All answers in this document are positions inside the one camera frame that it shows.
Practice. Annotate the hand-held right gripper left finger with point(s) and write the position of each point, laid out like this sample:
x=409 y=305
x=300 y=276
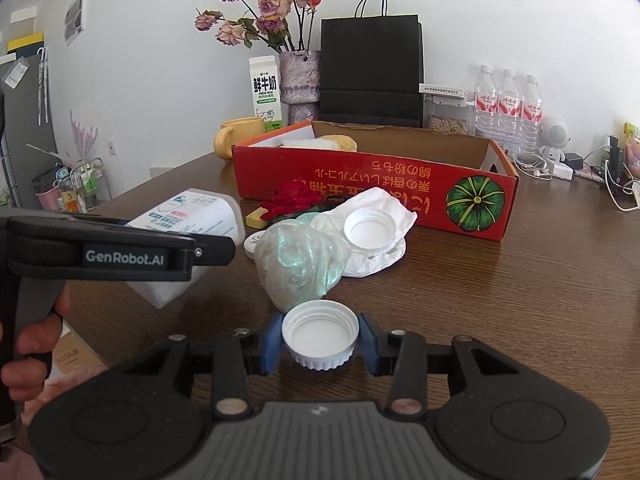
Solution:
x=272 y=345

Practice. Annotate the clear cotton swab container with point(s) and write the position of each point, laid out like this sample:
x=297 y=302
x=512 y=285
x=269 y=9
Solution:
x=200 y=210

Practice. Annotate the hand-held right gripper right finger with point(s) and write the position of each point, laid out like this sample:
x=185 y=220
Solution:
x=370 y=345

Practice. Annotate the white plush alpaca toy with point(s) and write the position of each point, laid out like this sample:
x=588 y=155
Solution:
x=320 y=144

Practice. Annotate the black paper bag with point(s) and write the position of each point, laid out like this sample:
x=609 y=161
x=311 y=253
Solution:
x=370 y=60

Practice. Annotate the white wall socket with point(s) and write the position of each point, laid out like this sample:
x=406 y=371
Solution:
x=113 y=148

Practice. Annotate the pink pen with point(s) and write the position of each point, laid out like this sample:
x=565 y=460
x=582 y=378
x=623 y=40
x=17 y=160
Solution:
x=592 y=174

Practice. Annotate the white wall poster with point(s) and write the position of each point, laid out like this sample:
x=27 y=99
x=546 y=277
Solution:
x=75 y=15

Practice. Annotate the black phone stand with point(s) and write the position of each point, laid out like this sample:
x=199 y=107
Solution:
x=619 y=157

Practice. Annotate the white round speaker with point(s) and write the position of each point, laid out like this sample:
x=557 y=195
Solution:
x=556 y=135

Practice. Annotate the small yellow block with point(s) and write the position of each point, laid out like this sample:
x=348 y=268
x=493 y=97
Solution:
x=256 y=218

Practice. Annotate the grey refrigerator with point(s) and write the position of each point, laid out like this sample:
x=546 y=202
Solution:
x=25 y=125

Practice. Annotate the white hanging umbrella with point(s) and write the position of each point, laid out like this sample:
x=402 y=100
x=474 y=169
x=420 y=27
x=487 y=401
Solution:
x=44 y=85

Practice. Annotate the small round white lid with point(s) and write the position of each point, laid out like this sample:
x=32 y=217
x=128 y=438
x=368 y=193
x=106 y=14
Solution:
x=255 y=245

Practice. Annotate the white power adapter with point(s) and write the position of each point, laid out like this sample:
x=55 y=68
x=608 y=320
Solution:
x=561 y=170

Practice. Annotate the green plastic bag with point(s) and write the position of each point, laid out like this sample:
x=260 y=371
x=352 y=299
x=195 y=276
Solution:
x=300 y=260

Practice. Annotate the yellow and white boxes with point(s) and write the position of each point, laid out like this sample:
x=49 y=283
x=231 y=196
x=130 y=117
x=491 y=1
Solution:
x=25 y=35

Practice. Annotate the brown cardboard carton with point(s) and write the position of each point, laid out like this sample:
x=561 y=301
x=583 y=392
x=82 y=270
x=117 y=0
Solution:
x=77 y=355

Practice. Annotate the pink feather decoration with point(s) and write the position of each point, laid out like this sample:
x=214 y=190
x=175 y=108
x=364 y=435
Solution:
x=84 y=137

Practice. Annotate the white flat box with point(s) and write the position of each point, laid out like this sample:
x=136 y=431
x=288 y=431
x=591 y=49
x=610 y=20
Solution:
x=442 y=92

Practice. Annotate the red fabric rose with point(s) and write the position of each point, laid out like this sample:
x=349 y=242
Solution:
x=292 y=197

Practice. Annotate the red cardboard box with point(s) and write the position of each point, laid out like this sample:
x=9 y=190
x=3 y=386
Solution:
x=380 y=185

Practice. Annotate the white jar lid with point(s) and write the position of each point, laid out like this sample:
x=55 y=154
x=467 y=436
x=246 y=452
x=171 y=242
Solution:
x=370 y=230
x=320 y=335

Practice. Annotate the dried rose bouquet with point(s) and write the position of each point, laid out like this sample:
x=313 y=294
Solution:
x=272 y=7

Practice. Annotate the white earphones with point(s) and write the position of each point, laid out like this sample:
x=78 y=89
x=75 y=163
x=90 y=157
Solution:
x=530 y=162

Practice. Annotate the clear seed jar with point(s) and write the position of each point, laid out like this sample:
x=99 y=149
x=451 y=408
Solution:
x=449 y=122

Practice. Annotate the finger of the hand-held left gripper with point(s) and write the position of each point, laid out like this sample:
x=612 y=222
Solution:
x=215 y=251

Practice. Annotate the black power adapter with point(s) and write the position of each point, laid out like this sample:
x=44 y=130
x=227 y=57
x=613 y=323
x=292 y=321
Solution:
x=575 y=161

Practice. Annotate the white milk carton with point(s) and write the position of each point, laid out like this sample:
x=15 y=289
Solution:
x=265 y=90

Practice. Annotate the yellow snack packet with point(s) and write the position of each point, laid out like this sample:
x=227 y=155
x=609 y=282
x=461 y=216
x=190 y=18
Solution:
x=634 y=150

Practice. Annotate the purple stone vase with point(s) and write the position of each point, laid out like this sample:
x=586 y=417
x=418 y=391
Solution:
x=300 y=80

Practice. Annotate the yellow mug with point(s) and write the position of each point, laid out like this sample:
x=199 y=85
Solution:
x=240 y=132

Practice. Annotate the person's left hand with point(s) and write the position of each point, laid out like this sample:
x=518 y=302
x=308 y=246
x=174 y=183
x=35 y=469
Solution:
x=35 y=345

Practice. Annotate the white tissue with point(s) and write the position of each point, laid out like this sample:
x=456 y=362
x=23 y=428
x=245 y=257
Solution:
x=372 y=194

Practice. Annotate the clear water bottle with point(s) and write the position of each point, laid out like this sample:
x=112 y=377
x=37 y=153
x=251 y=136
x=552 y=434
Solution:
x=509 y=107
x=486 y=105
x=531 y=112

